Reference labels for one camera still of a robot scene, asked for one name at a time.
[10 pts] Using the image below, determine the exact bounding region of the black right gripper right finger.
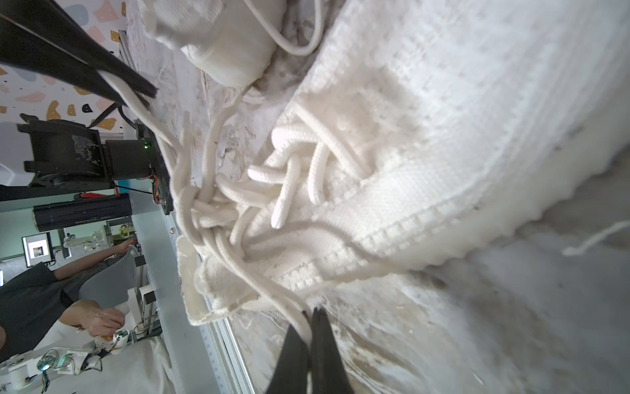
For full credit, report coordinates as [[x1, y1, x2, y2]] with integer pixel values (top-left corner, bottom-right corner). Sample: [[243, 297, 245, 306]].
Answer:
[[310, 308, 354, 394]]

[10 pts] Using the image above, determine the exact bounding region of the operator bare hand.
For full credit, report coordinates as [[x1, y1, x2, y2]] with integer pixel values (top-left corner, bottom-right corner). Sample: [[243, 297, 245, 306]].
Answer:
[[79, 301, 126, 338]]

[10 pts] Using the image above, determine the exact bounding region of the white knit sneaker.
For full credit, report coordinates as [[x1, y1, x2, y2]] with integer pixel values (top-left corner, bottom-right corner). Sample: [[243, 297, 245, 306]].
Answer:
[[139, 1, 277, 88], [177, 1, 629, 322]]

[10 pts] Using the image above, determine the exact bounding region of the sneaker white shoelace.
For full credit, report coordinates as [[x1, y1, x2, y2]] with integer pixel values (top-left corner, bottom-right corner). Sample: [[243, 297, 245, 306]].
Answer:
[[100, 72, 371, 346], [244, 0, 325, 57]]

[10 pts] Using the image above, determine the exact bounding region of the operator bare forearm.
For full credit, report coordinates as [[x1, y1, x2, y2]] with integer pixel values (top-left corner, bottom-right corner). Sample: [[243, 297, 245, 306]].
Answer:
[[59, 300, 101, 329]]

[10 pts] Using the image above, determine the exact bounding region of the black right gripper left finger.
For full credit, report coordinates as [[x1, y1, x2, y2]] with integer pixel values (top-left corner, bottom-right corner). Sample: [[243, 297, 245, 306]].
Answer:
[[265, 325, 310, 394]]

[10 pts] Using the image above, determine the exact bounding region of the front aluminium rail frame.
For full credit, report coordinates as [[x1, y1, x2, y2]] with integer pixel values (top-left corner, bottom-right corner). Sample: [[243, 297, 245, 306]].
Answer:
[[121, 26, 256, 393]]

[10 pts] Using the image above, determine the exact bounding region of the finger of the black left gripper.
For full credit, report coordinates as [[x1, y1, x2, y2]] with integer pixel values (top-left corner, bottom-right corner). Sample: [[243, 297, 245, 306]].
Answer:
[[1, 15, 148, 104], [1, 1, 158, 98]]

